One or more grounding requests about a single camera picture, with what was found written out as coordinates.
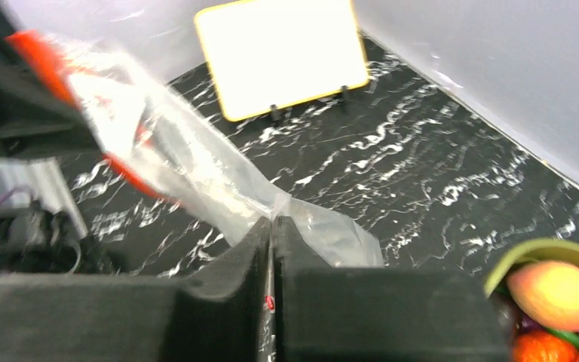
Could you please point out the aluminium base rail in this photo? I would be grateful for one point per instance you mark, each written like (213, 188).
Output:
(40, 229)

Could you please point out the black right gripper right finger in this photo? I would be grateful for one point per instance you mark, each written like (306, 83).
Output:
(325, 313)

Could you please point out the clear zip bag orange zipper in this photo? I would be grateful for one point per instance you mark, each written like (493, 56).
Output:
(163, 146)

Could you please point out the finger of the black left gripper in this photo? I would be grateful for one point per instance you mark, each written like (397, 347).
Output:
(34, 123)

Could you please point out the orange toy tangerine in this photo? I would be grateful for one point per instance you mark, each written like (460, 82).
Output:
(540, 346)

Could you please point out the olive green plastic bin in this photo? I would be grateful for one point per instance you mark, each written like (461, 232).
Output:
(533, 250)

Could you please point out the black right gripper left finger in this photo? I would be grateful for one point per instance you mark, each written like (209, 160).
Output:
(211, 315)

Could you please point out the yellow framed whiteboard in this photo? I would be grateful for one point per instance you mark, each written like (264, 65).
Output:
(269, 55)

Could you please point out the toy peach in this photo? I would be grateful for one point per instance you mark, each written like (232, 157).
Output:
(548, 292)

